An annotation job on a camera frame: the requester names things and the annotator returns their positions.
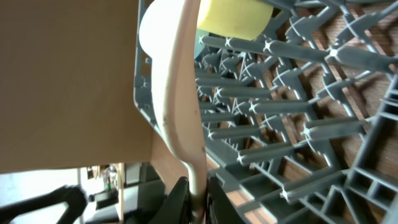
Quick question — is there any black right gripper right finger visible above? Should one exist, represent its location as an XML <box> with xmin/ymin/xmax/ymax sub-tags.
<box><xmin>206</xmin><ymin>177</ymin><xmax>245</xmax><ymax>224</ymax></box>

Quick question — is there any yellow plastic cup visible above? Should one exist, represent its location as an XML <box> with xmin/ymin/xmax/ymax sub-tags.
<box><xmin>197</xmin><ymin>0</ymin><xmax>274</xmax><ymax>40</ymax></box>

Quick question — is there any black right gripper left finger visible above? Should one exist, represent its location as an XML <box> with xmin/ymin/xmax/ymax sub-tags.
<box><xmin>148</xmin><ymin>177</ymin><xmax>190</xmax><ymax>224</ymax></box>

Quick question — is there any grey plastic dishwasher rack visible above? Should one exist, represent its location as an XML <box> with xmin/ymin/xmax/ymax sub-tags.
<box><xmin>134</xmin><ymin>0</ymin><xmax>397</xmax><ymax>224</ymax></box>

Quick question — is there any white plastic spoon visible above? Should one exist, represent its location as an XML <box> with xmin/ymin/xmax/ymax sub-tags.
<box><xmin>138</xmin><ymin>0</ymin><xmax>208</xmax><ymax>224</ymax></box>

